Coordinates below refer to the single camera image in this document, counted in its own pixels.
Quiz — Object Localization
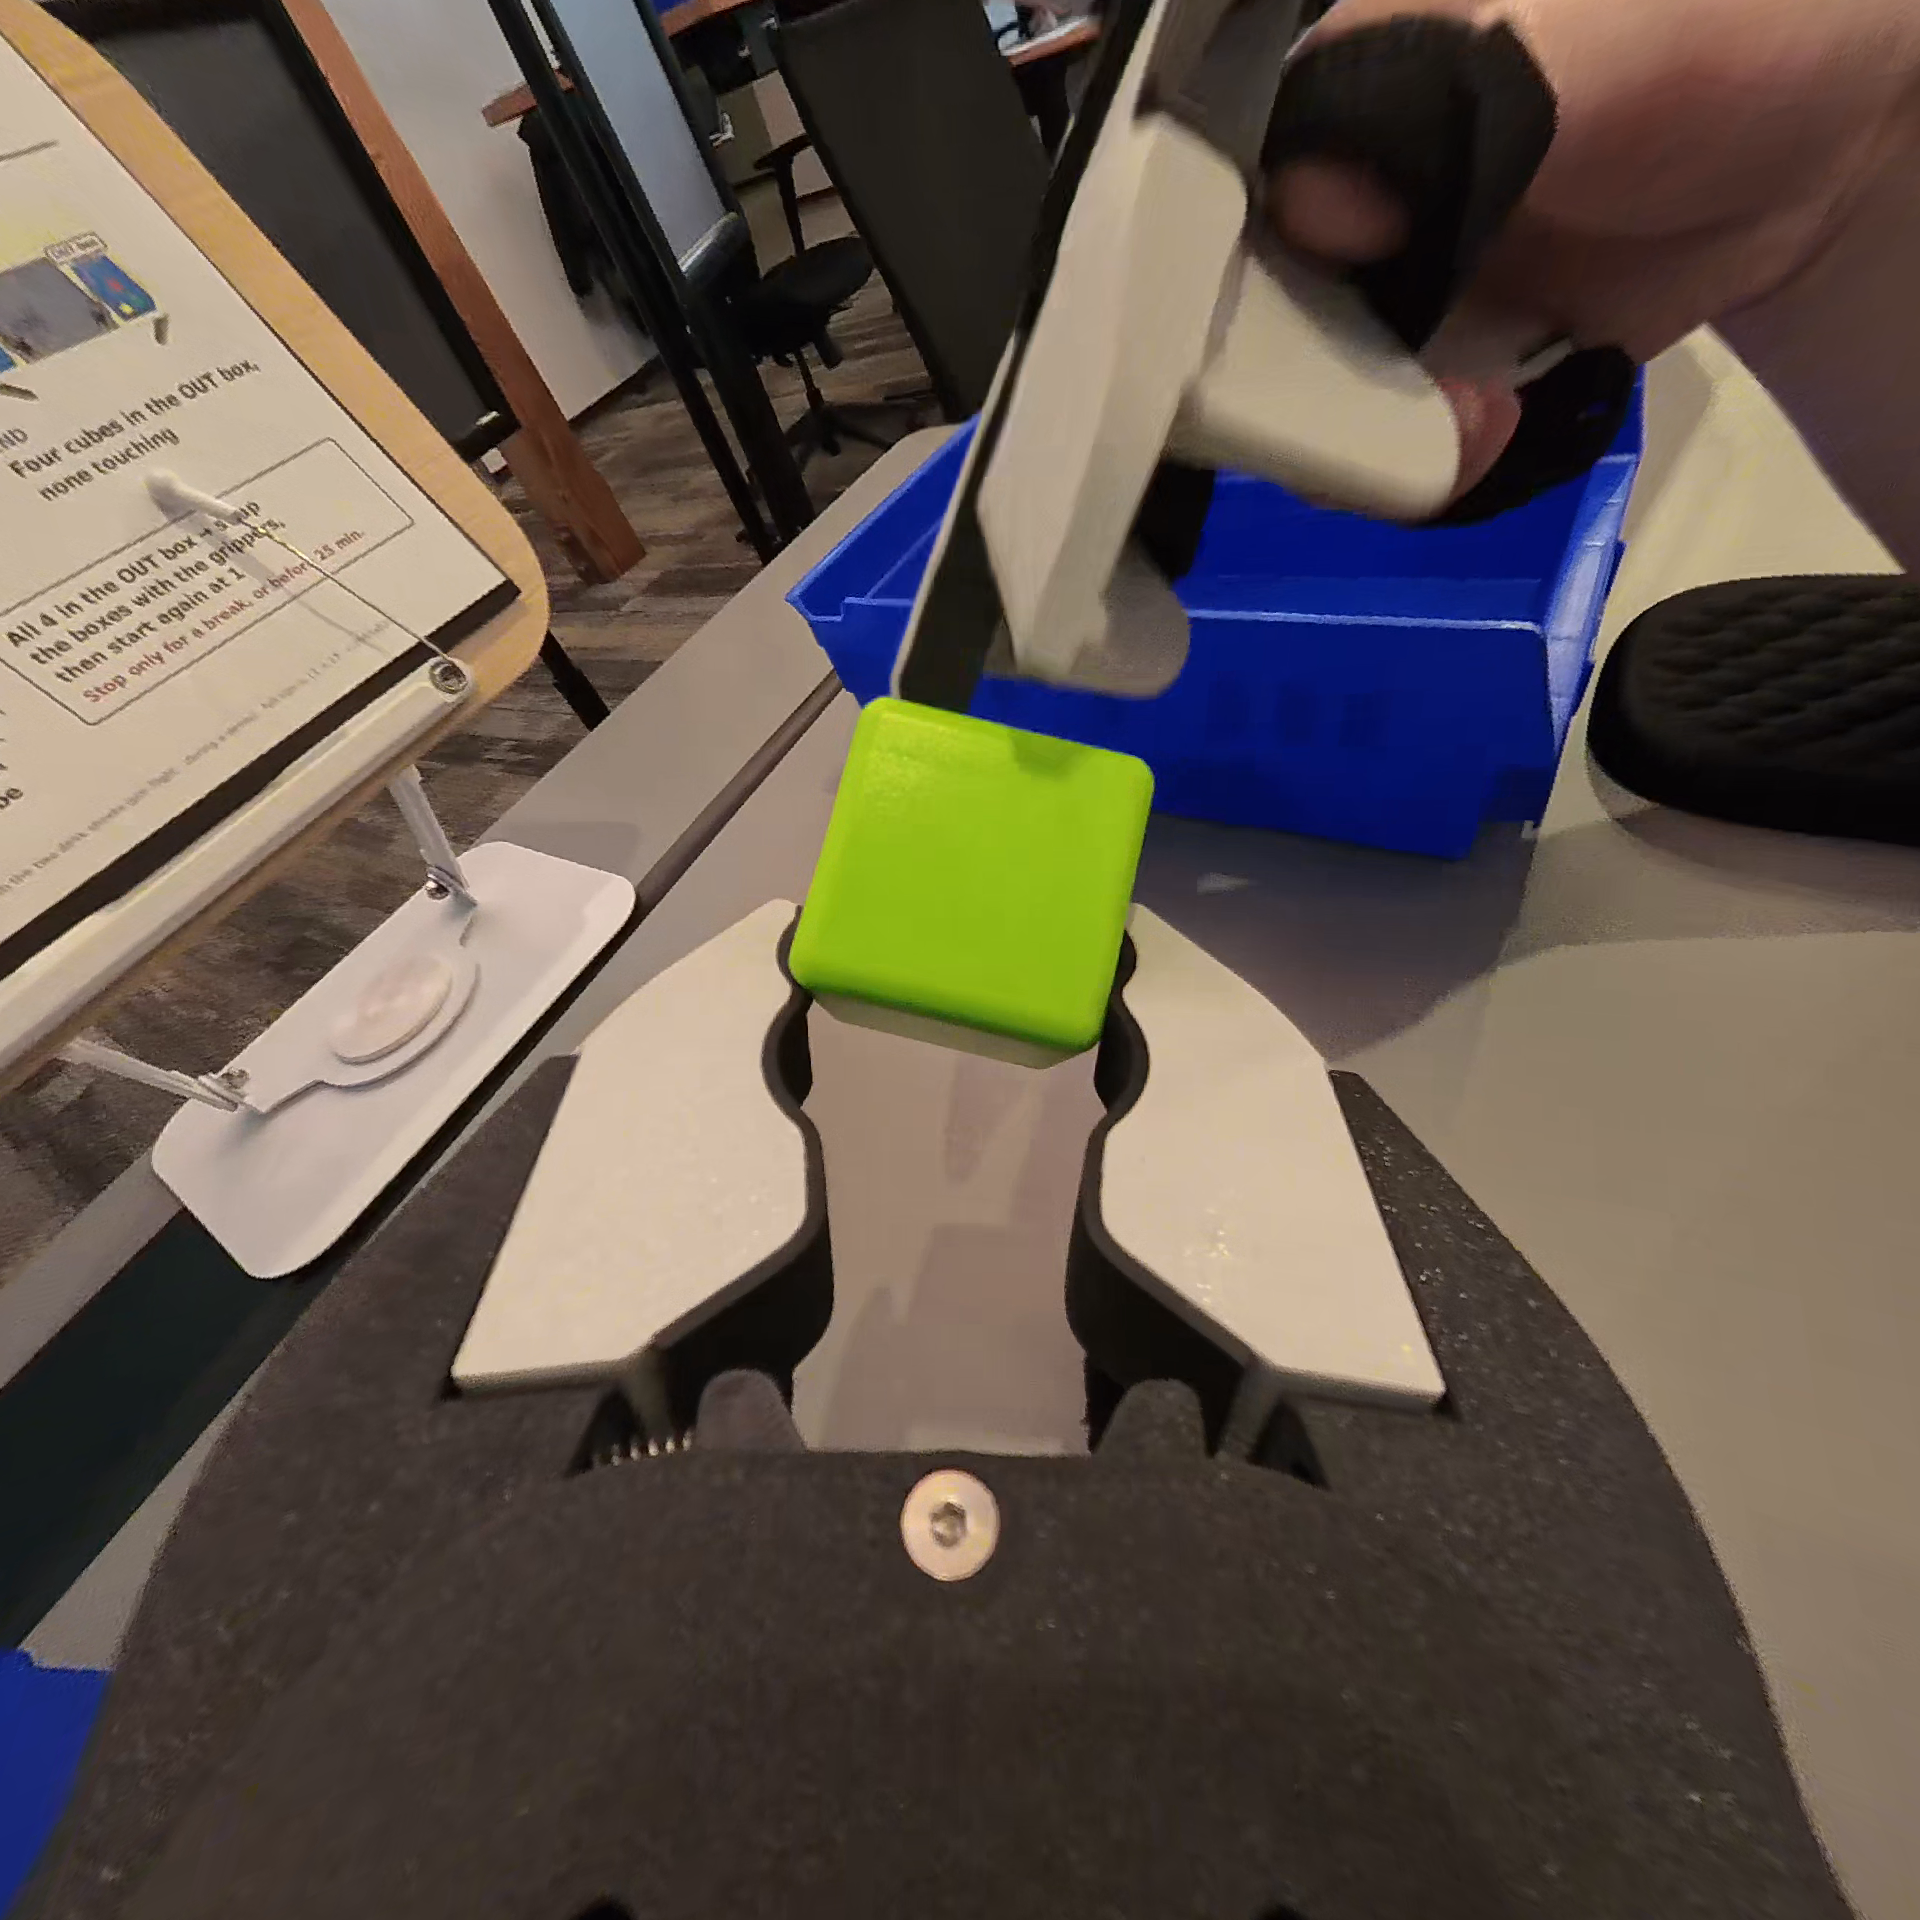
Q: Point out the wooden instruction sign board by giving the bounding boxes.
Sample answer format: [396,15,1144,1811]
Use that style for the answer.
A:
[0,0,552,1088]

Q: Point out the green magnetic cube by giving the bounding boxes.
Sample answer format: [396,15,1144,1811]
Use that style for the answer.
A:
[790,700,1160,1076]

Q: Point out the black framed panel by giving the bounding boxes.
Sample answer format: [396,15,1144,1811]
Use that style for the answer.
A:
[61,0,518,456]

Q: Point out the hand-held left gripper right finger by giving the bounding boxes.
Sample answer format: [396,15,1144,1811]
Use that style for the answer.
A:
[1071,926,1451,1453]

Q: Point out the person's right hand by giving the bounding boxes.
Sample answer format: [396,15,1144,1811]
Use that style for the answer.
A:
[1262,0,1920,456]

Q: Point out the black partition panel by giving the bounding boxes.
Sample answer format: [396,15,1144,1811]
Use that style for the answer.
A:
[775,0,1057,427]

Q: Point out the black textured mat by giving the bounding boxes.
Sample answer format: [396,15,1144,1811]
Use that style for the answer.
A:
[1583,571,1920,849]

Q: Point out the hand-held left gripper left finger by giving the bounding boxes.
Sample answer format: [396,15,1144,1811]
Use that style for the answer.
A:
[449,901,836,1448]

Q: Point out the slanted wooden post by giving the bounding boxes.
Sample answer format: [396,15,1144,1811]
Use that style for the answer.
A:
[286,0,653,589]

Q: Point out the white sign stand base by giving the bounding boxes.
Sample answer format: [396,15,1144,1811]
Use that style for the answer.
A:
[54,774,644,1287]

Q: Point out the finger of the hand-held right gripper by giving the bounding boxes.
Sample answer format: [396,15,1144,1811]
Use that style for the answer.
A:
[1179,235,1478,529]
[896,84,1252,715]

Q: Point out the blue plastic bin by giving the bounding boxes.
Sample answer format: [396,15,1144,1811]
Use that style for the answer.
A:
[0,1646,121,1920]
[785,374,1648,868]

